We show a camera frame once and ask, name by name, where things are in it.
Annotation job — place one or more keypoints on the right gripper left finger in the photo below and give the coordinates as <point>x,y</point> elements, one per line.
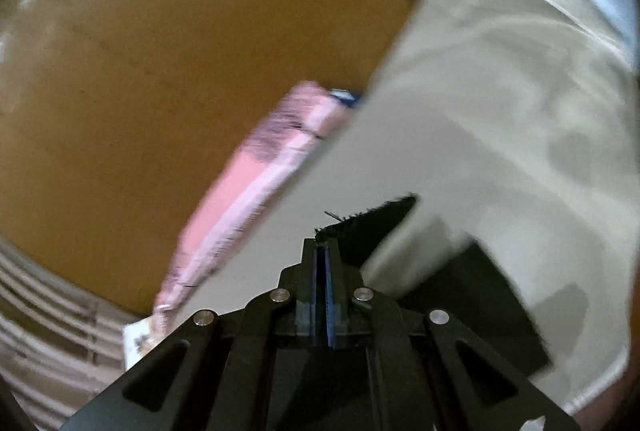
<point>278,332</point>

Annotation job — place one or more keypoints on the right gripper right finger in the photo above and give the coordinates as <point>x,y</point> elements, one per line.
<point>374,324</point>

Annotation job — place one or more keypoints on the black pants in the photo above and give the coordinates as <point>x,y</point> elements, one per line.
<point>417,262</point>

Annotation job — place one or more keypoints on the floral pillow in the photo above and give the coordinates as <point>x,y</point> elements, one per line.
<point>138,339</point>

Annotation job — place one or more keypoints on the pink striped bolster pillow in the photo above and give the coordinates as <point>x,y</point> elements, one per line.
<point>257,170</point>

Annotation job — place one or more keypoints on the beige curtain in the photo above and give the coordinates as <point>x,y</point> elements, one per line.
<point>61,345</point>

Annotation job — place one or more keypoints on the grey woven bed mat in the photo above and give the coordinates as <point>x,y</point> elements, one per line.
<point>554,203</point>

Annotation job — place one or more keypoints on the shiny beige blanket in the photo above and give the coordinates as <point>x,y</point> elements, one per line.
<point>530,56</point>

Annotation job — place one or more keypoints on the wooden headboard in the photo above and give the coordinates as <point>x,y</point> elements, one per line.
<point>116,115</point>

